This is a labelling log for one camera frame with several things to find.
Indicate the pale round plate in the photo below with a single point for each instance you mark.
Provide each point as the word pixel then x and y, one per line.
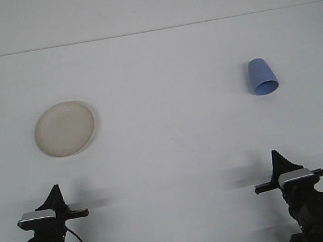
pixel 64 128

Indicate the pale blue cup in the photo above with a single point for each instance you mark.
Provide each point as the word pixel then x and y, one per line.
pixel 261 73

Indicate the grey gripper camera box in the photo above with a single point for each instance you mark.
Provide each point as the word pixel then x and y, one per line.
pixel 295 177
pixel 36 219

